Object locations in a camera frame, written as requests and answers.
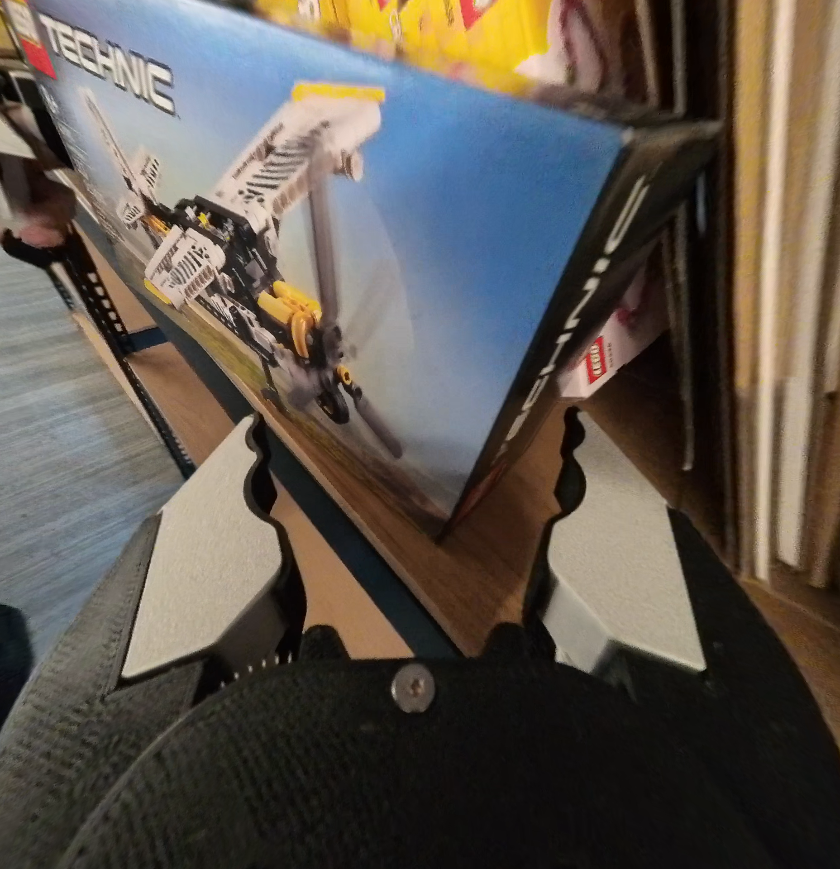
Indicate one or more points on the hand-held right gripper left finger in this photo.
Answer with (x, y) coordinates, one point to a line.
(203, 577)

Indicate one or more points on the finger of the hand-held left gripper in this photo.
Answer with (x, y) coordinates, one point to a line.
(9, 132)

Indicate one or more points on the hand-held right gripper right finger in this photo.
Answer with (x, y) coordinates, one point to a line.
(617, 563)

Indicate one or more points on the blue plane lego box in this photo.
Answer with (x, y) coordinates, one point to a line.
(494, 237)

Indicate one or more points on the white lego box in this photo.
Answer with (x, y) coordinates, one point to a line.
(617, 339)

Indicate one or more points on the large yellow lego box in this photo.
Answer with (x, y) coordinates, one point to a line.
(427, 34)

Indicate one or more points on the person's left hand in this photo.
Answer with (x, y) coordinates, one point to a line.
(50, 203)

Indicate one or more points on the person's black jacket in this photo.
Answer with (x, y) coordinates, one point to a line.
(6, 665)

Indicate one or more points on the stack of cardboard sheets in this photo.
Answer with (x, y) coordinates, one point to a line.
(786, 271)

